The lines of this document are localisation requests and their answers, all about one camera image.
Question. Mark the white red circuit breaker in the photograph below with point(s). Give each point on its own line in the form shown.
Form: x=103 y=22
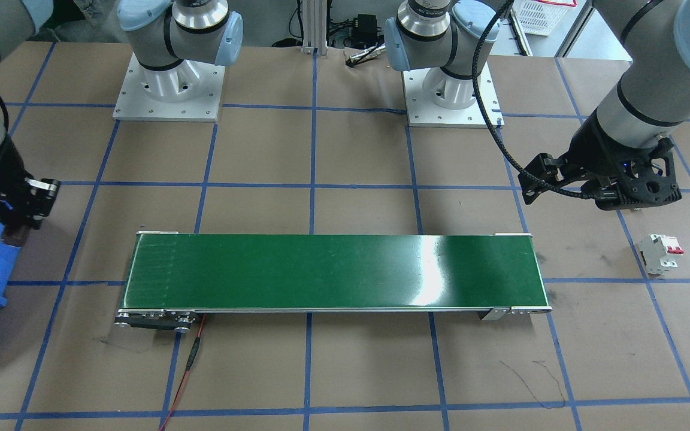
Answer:
x=659 y=253

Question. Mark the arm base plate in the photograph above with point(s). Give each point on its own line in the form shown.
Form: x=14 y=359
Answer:
x=435 y=100
x=189 y=92

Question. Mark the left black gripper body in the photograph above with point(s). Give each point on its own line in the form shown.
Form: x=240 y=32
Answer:
x=586 y=152

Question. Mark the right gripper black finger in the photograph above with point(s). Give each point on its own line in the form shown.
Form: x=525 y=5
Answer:
x=15 y=234

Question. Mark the green conveyor belt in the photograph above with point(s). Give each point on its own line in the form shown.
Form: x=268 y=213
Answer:
x=175 y=277

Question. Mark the aluminium frame post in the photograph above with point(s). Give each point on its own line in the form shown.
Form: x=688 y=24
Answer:
x=315 y=27

